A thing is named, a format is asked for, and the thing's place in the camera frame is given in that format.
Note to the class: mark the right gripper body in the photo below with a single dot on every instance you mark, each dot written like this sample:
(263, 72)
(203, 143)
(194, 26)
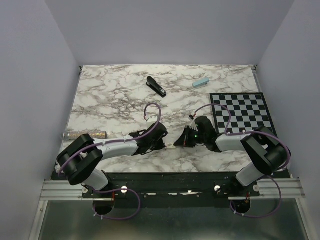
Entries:
(201, 138)

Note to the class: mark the black and white chessboard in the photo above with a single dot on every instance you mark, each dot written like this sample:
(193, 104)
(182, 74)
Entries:
(239, 112)

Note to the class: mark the black stapler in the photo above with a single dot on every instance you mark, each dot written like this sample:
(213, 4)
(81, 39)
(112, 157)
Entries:
(152, 83)

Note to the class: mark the aluminium frame rail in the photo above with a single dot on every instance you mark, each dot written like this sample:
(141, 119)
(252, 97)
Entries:
(53, 190)

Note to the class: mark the light blue stapler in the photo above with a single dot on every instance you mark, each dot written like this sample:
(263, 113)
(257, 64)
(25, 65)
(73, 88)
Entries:
(200, 83)

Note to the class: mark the small cardboard staple box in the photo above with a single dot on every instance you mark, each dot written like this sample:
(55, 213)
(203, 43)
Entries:
(170, 147)

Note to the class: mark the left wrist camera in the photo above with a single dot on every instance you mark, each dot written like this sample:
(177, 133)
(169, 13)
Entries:
(150, 120)

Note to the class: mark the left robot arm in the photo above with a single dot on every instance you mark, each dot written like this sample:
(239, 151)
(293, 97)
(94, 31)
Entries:
(79, 160)

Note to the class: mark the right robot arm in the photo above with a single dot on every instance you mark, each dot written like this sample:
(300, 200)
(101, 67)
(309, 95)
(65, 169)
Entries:
(267, 154)

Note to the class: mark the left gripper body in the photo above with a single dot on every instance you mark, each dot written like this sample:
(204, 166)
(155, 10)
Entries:
(157, 145)

